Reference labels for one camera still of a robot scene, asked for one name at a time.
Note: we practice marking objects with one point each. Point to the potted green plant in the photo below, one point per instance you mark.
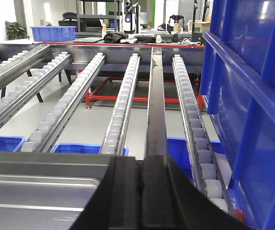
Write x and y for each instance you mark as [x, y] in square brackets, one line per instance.
[15, 31]

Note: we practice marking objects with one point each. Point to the large blue plastic box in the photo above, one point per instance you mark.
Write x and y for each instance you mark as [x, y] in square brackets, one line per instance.
[238, 88]

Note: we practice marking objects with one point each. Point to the blue bin on far table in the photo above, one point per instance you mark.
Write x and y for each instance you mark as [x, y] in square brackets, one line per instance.
[53, 33]

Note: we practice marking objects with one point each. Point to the roller track beside blue box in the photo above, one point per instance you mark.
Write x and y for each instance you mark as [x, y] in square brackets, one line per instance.
[206, 174]

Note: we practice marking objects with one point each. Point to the white roller track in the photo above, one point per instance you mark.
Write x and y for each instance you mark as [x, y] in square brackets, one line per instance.
[114, 139]
[49, 130]
[23, 93]

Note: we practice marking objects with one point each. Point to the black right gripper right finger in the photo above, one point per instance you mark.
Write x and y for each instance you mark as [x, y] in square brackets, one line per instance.
[171, 202]

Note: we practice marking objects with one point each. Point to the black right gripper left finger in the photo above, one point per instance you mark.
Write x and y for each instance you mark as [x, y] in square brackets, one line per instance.
[114, 204]

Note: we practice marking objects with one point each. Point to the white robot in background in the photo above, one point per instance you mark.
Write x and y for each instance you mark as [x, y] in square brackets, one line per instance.
[131, 18]

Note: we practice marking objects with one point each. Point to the black bag on table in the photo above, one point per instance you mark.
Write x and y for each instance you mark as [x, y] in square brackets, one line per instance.
[115, 37]

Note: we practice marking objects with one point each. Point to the wide steel divider rail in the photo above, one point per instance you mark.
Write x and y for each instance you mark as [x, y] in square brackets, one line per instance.
[20, 65]

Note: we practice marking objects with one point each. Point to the black metal shelf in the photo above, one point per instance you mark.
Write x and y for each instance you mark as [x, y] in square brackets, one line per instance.
[92, 13]

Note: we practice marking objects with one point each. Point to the blue bin below rollers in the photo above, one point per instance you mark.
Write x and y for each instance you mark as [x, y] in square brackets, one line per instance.
[76, 148]

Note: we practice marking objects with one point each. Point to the silver metal tray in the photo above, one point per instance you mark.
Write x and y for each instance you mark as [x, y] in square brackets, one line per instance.
[43, 202]

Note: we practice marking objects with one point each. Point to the dark flat metal rail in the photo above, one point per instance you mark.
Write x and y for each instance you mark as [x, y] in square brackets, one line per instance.
[156, 133]

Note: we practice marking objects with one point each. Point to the steel front frame beam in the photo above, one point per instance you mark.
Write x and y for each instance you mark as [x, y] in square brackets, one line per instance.
[56, 164]

